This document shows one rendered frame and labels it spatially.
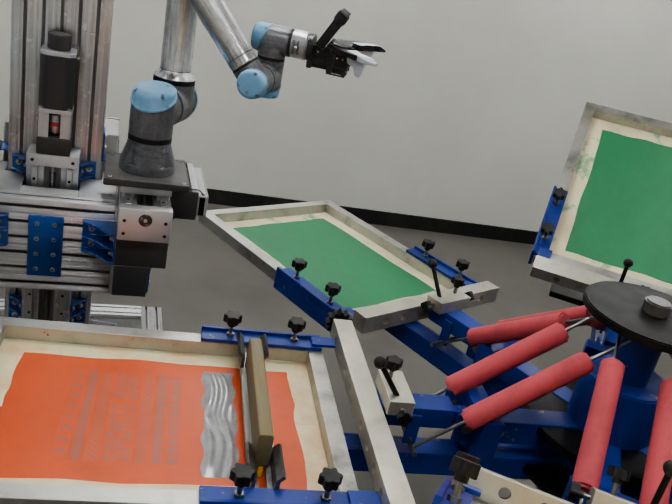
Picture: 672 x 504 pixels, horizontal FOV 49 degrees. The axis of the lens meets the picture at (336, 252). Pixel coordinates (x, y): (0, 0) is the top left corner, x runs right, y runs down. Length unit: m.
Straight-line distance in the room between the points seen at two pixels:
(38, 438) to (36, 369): 0.24
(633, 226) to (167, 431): 1.69
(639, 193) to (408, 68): 2.91
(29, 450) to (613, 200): 1.98
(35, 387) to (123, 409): 0.19
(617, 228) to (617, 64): 3.43
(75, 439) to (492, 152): 4.59
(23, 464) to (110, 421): 0.20
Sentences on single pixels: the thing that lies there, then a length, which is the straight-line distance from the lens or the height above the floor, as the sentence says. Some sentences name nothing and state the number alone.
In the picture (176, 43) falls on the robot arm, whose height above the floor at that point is 1.59.
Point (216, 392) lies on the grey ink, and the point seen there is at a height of 0.96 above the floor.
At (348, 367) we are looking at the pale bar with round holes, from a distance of 1.74.
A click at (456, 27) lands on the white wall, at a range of 5.42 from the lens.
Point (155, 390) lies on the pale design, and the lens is 1.71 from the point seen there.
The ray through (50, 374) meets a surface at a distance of 1.75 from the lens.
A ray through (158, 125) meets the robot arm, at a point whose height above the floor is 1.40.
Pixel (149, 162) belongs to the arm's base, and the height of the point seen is 1.30.
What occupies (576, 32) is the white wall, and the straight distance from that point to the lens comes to 5.76.
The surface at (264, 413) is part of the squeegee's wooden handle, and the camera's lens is 1.51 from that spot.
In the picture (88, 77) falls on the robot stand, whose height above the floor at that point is 1.46.
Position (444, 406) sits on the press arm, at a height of 1.04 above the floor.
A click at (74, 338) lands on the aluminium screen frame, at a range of 1.85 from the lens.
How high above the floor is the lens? 1.94
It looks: 23 degrees down
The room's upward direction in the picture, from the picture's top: 12 degrees clockwise
